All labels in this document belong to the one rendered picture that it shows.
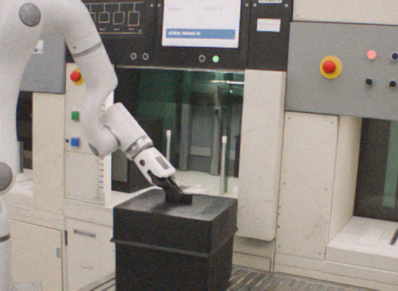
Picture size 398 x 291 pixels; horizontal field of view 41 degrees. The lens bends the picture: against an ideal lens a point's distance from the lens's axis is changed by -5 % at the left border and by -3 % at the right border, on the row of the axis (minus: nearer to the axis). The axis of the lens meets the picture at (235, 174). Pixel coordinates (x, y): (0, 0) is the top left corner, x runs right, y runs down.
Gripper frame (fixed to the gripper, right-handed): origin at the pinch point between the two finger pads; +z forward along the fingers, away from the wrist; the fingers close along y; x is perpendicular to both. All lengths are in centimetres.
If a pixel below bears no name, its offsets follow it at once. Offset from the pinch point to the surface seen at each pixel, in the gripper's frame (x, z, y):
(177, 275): 9.2, 17.9, -13.7
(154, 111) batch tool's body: 20, -42, 86
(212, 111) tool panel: 10, -31, 124
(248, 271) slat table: 6.6, 32.6, 19.5
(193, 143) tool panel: 29, -25, 125
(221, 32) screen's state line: -36, -32, 28
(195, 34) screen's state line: -29, -38, 30
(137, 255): 14.7, 6.9, -13.8
